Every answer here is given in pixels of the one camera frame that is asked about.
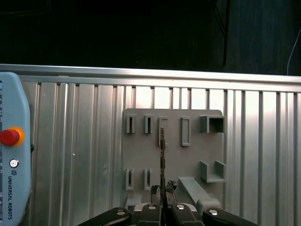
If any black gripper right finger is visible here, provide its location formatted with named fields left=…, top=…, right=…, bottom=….
left=164, top=180, right=261, bottom=226

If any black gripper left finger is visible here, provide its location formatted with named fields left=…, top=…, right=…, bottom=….
left=76, top=185, right=163, bottom=226

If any blue RAM stick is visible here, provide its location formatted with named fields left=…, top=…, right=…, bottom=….
left=159, top=127, right=167, bottom=207

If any grey parts rack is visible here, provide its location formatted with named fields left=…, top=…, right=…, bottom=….
left=122, top=108, right=227, bottom=212

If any pale blue teach pendant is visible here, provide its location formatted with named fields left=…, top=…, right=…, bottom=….
left=0, top=72, right=32, bottom=222

